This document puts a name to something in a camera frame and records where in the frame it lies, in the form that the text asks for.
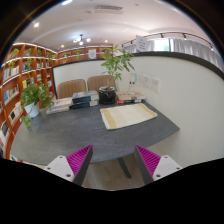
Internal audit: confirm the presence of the tall plant in black pot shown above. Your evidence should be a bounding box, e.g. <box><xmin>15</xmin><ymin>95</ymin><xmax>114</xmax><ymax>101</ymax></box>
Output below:
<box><xmin>99</xmin><ymin>46</ymin><xmax>134</xmax><ymax>104</ymax></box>

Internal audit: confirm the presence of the orange wooden bookshelf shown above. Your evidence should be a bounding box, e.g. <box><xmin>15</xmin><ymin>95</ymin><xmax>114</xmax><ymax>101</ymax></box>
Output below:
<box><xmin>0</xmin><ymin>42</ymin><xmax>105</xmax><ymax>159</ymax></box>

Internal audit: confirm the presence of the white wall socket panel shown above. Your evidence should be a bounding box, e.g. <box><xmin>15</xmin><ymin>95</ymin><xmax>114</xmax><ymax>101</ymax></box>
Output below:
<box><xmin>143</xmin><ymin>75</ymin><xmax>160</xmax><ymax>92</ymax></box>

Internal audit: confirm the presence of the white paper on wall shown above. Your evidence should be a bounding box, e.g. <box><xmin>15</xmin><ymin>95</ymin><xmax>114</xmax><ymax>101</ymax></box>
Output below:
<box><xmin>129</xmin><ymin>73</ymin><xmax>137</xmax><ymax>85</ymax></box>

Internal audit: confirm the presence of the red white book stack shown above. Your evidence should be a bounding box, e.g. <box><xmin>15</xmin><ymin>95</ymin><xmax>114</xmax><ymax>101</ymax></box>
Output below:
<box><xmin>116</xmin><ymin>91</ymin><xmax>146</xmax><ymax>104</ymax></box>

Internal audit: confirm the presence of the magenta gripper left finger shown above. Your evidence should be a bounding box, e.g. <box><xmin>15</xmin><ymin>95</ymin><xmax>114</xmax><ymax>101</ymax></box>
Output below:
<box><xmin>44</xmin><ymin>145</ymin><xmax>93</xmax><ymax>186</ymax></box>

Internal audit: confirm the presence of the right tan chair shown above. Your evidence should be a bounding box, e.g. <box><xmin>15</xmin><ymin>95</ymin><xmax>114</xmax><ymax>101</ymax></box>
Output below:
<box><xmin>87</xmin><ymin>75</ymin><xmax>116</xmax><ymax>91</ymax></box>

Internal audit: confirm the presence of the dark blue book stack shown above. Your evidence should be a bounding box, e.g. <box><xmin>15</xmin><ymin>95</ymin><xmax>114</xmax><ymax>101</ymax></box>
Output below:
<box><xmin>71</xmin><ymin>90</ymin><xmax>99</xmax><ymax>109</ymax></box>

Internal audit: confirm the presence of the white hanging sign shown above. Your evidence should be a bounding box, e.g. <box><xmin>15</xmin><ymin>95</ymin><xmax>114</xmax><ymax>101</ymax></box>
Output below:
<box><xmin>136</xmin><ymin>36</ymin><xmax>147</xmax><ymax>52</ymax></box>

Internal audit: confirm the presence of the white book stack left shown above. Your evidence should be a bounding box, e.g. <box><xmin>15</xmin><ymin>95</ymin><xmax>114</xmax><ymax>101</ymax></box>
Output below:
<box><xmin>46</xmin><ymin>97</ymin><xmax>72</xmax><ymax>114</ymax></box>

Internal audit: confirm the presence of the tan chair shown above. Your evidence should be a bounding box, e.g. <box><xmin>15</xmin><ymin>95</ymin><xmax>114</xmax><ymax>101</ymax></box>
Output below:
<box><xmin>87</xmin><ymin>75</ymin><xmax>116</xmax><ymax>91</ymax></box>
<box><xmin>57</xmin><ymin>79</ymin><xmax>86</xmax><ymax>99</ymax></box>

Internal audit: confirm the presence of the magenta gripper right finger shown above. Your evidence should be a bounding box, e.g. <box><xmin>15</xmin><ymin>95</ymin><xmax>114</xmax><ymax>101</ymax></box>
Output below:
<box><xmin>134</xmin><ymin>145</ymin><xmax>182</xmax><ymax>185</ymax></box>

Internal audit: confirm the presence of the leafy plant in white pot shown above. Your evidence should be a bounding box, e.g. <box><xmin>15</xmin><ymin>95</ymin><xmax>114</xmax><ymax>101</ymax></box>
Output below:
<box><xmin>20</xmin><ymin>83</ymin><xmax>53</xmax><ymax>127</ymax></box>

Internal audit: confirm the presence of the cream yellow striped towel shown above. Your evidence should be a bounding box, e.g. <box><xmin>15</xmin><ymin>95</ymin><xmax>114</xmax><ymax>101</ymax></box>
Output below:
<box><xmin>100</xmin><ymin>103</ymin><xmax>158</xmax><ymax>130</ymax></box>

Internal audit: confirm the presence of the ceiling lamp cluster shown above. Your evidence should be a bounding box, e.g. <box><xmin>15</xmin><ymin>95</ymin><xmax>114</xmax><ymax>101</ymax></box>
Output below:
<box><xmin>73</xmin><ymin>34</ymin><xmax>91</xmax><ymax>46</ymax></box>

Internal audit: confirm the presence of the grey table leg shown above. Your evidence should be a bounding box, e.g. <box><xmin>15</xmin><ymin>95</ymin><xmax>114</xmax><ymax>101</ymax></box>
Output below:
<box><xmin>117</xmin><ymin>157</ymin><xmax>131</xmax><ymax>179</ymax></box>

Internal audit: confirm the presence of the left tan chair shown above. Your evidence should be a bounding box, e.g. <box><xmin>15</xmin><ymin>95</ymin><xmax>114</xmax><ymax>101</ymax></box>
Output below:
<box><xmin>57</xmin><ymin>79</ymin><xmax>86</xmax><ymax>99</ymax></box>

